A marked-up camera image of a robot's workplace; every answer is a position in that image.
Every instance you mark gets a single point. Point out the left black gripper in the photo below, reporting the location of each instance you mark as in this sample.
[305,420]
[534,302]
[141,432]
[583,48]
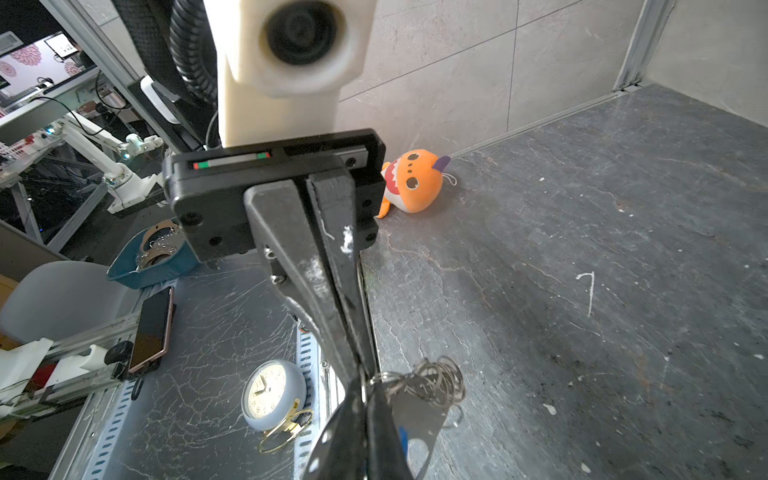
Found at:
[206,190]

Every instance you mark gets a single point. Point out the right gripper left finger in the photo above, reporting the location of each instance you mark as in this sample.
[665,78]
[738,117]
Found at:
[341,452]

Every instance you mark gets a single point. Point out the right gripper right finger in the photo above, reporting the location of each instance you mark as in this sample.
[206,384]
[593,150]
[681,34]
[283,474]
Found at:
[386,458]

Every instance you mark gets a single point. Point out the blue key tag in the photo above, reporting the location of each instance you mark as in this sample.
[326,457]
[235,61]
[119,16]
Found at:
[404,440]

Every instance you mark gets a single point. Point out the round white desk clock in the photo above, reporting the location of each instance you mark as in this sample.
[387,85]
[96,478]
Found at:
[273,402]

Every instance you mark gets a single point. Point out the orange plush shark toy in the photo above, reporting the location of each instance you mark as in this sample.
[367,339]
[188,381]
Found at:
[413,181]

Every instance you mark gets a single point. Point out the teal tray with keyrings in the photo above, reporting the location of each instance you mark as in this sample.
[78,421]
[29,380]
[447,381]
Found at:
[155,255]

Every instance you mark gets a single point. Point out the black smartphone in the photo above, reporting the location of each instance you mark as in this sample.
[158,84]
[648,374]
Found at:
[152,338]

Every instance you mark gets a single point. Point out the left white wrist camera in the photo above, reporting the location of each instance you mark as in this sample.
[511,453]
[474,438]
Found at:
[281,65]

